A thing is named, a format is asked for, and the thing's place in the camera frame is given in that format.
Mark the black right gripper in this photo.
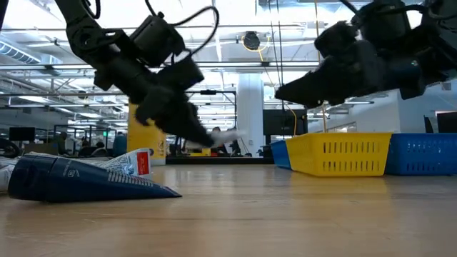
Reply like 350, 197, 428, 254
273, 20, 428, 110

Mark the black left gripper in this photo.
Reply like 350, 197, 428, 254
94, 13, 216, 147

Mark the dark blue squeeze tube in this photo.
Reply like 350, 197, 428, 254
7, 153, 182, 203

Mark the yellow wipes canister white lid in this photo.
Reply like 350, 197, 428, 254
127, 103, 167, 166

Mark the blue office chair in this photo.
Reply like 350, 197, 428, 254
113, 133, 129, 157

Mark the white building column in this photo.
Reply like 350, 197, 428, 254
237, 73, 266, 158

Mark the large black screen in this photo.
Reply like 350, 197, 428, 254
263, 109, 308, 136

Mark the yellow slotted plastic basket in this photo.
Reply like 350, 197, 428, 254
284, 132, 393, 178

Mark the blue slotted plastic basket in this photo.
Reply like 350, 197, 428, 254
270, 138, 293, 171
384, 133, 457, 176

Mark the black desk monitor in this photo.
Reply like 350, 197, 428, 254
436, 111, 457, 133
9, 126, 36, 142

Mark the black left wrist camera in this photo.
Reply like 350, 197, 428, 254
156, 56, 205, 92

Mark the black workstation frame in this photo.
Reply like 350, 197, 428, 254
185, 89, 238, 158

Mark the black aluminium table frame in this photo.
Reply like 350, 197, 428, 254
166, 156, 275, 166

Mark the black ceiling cable reel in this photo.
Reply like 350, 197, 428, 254
243, 31, 261, 51

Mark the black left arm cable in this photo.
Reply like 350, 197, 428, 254
144, 0, 221, 72

